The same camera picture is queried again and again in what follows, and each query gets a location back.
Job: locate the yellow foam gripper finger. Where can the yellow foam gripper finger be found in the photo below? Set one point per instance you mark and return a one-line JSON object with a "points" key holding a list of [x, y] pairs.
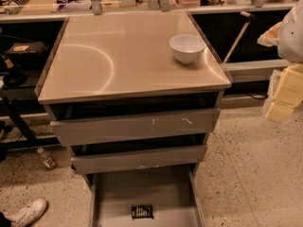
{"points": [[285, 93], [270, 37]]}

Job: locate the black rxbar chocolate bar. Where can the black rxbar chocolate bar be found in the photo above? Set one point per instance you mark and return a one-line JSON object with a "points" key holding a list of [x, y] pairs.
{"points": [[142, 211]]}

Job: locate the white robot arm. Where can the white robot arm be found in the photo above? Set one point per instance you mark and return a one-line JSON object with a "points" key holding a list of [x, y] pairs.
{"points": [[290, 37]]}

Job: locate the grey middle drawer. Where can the grey middle drawer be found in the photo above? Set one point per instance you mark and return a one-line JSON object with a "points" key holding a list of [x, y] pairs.
{"points": [[140, 159]]}

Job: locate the grey open bottom drawer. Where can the grey open bottom drawer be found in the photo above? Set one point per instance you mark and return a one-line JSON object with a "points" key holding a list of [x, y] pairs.
{"points": [[170, 190]]}

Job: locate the grey drawer cabinet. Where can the grey drawer cabinet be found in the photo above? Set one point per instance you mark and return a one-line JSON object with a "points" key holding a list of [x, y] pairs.
{"points": [[120, 64]]}

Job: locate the grey top drawer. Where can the grey top drawer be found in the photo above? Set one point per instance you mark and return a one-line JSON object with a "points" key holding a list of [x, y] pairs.
{"points": [[134, 126]]}

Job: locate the white bowl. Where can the white bowl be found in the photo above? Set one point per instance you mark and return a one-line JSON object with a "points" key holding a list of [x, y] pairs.
{"points": [[186, 48]]}

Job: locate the black bag with label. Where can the black bag with label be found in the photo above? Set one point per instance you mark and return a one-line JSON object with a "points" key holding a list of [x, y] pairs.
{"points": [[28, 55]]}

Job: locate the plastic water bottle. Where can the plastic water bottle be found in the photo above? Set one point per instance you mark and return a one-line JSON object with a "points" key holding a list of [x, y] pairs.
{"points": [[47, 158]]}

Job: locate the black headphones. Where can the black headphones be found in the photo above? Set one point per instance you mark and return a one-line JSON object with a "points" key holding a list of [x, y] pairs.
{"points": [[15, 76]]}

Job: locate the black metal stand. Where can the black metal stand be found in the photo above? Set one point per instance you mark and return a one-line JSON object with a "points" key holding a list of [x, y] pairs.
{"points": [[28, 117]]}

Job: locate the white sneaker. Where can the white sneaker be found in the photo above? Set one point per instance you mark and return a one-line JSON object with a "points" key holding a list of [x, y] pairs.
{"points": [[29, 214]]}

